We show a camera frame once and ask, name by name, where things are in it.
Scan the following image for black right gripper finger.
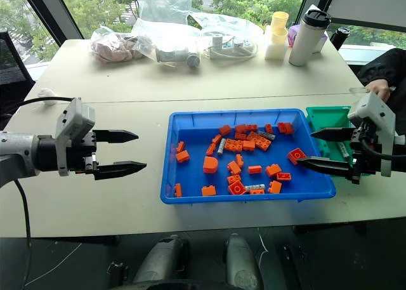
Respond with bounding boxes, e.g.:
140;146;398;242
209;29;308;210
309;127;355;143
298;155;353;179

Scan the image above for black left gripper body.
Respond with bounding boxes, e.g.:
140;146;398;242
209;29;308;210
65;129;100;175

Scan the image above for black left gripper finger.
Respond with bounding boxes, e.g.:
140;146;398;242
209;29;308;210
94;129;140;145
93;160;148;181

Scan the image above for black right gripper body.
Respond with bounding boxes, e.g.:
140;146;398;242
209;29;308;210
348;118;386;185

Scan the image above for green plastic tray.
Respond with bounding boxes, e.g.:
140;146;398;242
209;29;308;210
304;105;372;177

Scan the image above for person's bare hand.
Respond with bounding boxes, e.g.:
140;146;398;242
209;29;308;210
365;79;391;102

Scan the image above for red plastic toy brick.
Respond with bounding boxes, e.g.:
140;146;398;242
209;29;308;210
287;147;308;166
227;179;248;197

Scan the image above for white crumpled tissue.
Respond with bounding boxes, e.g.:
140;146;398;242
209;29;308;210
37;87;57;106

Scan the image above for orange toy building brick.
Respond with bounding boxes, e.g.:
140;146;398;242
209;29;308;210
246;131;273;152

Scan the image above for blue plastic tray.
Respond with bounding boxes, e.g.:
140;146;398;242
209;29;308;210
159;108;337;206

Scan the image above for person's black sleeve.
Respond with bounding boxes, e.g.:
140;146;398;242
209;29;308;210
356;48;406;128

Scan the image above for plastic bag with pink contents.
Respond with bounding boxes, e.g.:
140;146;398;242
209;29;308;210
89;24;157;65

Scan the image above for round-ended orange block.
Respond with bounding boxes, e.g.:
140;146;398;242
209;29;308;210
202;155;220;175

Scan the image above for white tumbler black lid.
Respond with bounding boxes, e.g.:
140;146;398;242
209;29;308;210
287;8;332;67

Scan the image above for black bottle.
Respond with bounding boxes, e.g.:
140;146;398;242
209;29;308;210
329;26;352;50

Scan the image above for grey rounded shape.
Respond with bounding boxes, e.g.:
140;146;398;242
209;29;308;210
132;234;192;290
224;232;265;290

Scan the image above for grey cylindrical parts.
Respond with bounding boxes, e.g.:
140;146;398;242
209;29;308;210
156;46;202;70

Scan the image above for black office chair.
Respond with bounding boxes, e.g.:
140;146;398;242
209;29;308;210
0;30;36;131

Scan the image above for purple object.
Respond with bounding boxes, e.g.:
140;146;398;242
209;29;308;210
286;24;328;55

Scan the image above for pale yellow cup stack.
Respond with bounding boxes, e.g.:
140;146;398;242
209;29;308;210
270;11;291;46

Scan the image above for clear plastic bag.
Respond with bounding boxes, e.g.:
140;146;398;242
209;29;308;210
130;0;204;64
189;11;265;62

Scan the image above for white power strip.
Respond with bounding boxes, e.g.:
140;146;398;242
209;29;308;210
202;30;256;60

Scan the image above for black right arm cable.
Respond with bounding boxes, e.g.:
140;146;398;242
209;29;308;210
360;138;406;161

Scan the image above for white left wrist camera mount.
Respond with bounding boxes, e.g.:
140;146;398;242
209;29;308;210
55;96;96;177

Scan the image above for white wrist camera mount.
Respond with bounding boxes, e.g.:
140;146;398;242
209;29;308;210
55;96;96;177
347;92;398;178

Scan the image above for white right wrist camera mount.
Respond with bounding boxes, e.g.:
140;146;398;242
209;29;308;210
347;92;398;178

